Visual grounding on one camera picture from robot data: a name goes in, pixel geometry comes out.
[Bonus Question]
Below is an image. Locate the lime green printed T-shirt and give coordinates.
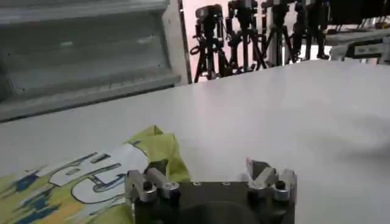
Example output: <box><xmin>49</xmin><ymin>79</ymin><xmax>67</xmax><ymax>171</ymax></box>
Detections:
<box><xmin>0</xmin><ymin>124</ymin><xmax>192</xmax><ymax>224</ymax></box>

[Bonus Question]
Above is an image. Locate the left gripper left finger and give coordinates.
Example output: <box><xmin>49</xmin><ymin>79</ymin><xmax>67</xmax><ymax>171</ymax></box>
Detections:
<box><xmin>125</xmin><ymin>159</ymin><xmax>181</xmax><ymax>203</ymax></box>

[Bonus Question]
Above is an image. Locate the white frame side table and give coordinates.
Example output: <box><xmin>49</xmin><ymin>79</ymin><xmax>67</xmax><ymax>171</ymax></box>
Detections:
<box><xmin>325</xmin><ymin>27</ymin><xmax>390</xmax><ymax>65</ymax></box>

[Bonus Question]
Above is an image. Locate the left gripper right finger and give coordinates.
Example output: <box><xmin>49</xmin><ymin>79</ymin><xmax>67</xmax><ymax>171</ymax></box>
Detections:
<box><xmin>246</xmin><ymin>157</ymin><xmax>298</xmax><ymax>203</ymax></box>

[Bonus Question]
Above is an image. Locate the grey open shelving unit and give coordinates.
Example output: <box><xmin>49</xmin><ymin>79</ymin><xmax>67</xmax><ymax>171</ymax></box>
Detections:
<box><xmin>0</xmin><ymin>0</ymin><xmax>193</xmax><ymax>123</ymax></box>

